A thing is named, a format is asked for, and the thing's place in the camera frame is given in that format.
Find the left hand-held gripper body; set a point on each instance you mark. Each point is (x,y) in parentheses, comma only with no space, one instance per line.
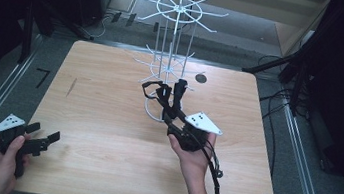
(10,122)

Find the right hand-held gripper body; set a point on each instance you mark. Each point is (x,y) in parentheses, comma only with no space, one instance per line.
(203,121)

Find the person's right hand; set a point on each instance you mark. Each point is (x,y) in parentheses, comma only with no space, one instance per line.
(194,164)

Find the person's left hand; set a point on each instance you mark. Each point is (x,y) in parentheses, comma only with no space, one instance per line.
(0,172)

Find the dark round table grommet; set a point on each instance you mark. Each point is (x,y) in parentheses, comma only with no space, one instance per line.
(200,78)

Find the black metal stand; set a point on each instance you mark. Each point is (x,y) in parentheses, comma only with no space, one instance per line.
(27,34)
(298,83)

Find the light wooden cabinet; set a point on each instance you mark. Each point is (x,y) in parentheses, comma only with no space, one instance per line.
(256,2)

